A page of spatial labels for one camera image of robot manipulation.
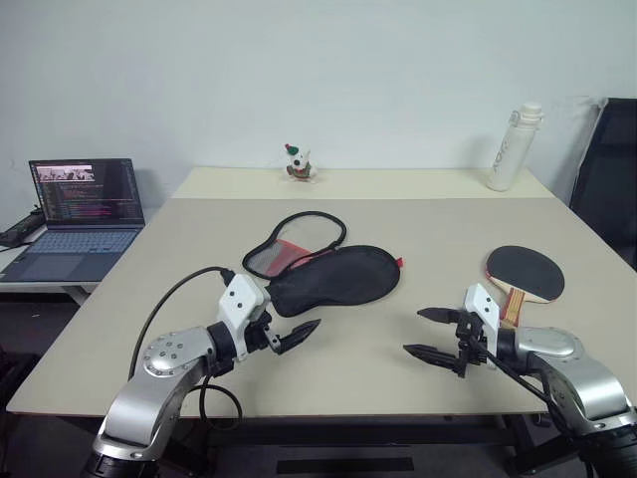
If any black office chair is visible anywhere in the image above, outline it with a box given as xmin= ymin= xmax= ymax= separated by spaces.
xmin=568 ymin=97 xmax=637 ymax=273

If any white plush dog toy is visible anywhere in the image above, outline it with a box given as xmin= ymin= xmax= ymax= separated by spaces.
xmin=283 ymin=142 xmax=319 ymax=184

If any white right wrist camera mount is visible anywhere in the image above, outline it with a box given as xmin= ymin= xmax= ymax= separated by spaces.
xmin=463 ymin=283 xmax=501 ymax=372

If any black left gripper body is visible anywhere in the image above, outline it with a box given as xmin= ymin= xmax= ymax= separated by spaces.
xmin=242 ymin=298 xmax=282 ymax=358

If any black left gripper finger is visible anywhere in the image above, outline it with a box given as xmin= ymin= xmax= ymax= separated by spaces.
xmin=272 ymin=332 xmax=313 ymax=357
xmin=290 ymin=319 xmax=321 ymax=344

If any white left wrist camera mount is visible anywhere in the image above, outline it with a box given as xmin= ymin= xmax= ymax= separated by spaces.
xmin=217 ymin=273 xmax=273 ymax=362

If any black table frame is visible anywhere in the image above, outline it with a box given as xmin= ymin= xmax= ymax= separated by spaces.
xmin=188 ymin=413 xmax=553 ymax=478

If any black red paddle case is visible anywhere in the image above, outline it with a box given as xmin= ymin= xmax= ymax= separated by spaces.
xmin=242 ymin=211 xmax=405 ymax=319

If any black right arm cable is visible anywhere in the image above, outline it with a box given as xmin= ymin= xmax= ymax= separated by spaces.
xmin=465 ymin=336 xmax=606 ymax=478

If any black power strip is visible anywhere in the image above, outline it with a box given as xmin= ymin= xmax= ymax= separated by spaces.
xmin=0 ymin=204 xmax=46 ymax=250

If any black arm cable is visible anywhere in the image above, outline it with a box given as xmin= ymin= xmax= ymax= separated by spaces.
xmin=465 ymin=336 xmax=606 ymax=478
xmin=127 ymin=266 xmax=244 ymax=430

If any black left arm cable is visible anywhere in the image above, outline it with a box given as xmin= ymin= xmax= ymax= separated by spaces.
xmin=127 ymin=266 xmax=244 ymax=430

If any black rubber table tennis paddle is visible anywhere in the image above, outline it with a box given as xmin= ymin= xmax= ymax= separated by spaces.
xmin=484 ymin=245 xmax=567 ymax=329

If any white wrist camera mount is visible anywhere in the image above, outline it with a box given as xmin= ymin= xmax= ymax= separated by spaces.
xmin=217 ymin=273 xmax=273 ymax=362
xmin=463 ymin=283 xmax=501 ymax=372

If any white side table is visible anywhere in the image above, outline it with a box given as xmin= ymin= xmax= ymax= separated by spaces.
xmin=0 ymin=242 xmax=108 ymax=308

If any open grey laptop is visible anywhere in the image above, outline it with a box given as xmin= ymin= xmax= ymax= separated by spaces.
xmin=0 ymin=157 xmax=146 ymax=283

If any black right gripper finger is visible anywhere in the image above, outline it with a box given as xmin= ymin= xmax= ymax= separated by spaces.
xmin=402 ymin=343 xmax=457 ymax=372
xmin=416 ymin=307 xmax=463 ymax=327

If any white water bottle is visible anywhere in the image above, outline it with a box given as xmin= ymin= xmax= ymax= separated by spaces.
xmin=486 ymin=102 xmax=545 ymax=192

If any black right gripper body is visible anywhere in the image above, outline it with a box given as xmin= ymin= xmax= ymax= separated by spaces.
xmin=449 ymin=308 xmax=493 ymax=380

